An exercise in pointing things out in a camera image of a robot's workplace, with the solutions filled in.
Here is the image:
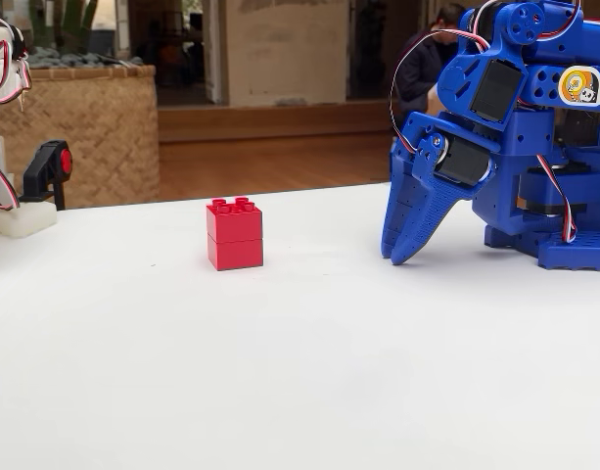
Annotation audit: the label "red lego bricks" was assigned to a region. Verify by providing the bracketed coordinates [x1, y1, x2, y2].
[206, 196, 265, 272]

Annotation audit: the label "person in dark jacket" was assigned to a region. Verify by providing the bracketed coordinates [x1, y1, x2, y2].
[394, 2, 470, 118]

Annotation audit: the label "woven wicker planter basket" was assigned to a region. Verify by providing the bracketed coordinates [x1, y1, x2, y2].
[0, 63, 161, 210]

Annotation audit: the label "black clamp with red knob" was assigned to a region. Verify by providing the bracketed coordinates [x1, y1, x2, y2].
[17, 139, 74, 212]

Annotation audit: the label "green cactus plants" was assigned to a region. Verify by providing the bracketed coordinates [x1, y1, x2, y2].
[27, 0, 101, 56]

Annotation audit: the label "red white black servo wire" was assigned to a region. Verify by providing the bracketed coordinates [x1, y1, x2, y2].
[543, 0, 583, 39]
[0, 149, 21, 212]
[391, 27, 491, 154]
[534, 153, 578, 244]
[0, 14, 33, 106]

